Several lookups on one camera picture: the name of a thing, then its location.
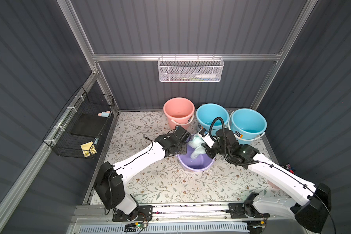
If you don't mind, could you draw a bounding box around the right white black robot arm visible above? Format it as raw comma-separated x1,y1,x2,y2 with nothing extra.
198,126,332,233

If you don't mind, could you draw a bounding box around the pink cup of markers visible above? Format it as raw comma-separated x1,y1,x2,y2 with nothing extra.
282,164,295,174

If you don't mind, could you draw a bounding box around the purple plastic bucket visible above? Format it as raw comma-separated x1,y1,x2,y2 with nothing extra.
177,144,214,172

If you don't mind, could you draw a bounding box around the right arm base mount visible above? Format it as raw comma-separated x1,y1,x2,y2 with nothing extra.
225,202,270,219

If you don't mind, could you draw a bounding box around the white wire mesh basket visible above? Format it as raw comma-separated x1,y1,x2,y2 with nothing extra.
158,56,224,82

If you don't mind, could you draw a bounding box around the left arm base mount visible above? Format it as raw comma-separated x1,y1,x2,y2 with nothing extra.
112,205,153,222

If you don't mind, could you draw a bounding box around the black notebook in basket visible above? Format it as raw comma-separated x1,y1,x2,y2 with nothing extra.
70,114,108,137

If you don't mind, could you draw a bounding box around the floral patterned table mat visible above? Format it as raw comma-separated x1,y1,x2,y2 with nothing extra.
105,111,288,204

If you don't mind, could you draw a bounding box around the yellow sticky note pad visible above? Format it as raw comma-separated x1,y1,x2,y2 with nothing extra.
81,141,97,158

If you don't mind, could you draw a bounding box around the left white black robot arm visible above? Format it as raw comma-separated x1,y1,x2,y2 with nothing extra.
93,125,191,221

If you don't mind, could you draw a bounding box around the teal plastic bucket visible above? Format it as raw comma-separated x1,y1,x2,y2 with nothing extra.
196,103,229,132
228,108,267,145

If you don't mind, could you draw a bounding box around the white bottle in basket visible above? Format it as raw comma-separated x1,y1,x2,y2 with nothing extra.
196,74,216,80

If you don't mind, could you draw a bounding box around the black wire wall basket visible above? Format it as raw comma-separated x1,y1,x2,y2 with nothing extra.
43,87,115,159

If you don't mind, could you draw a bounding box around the mint green microfiber cloth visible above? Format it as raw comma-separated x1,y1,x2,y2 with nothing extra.
187,134,206,160

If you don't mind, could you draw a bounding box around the pink plastic bucket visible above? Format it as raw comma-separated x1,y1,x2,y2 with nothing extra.
163,97,195,130

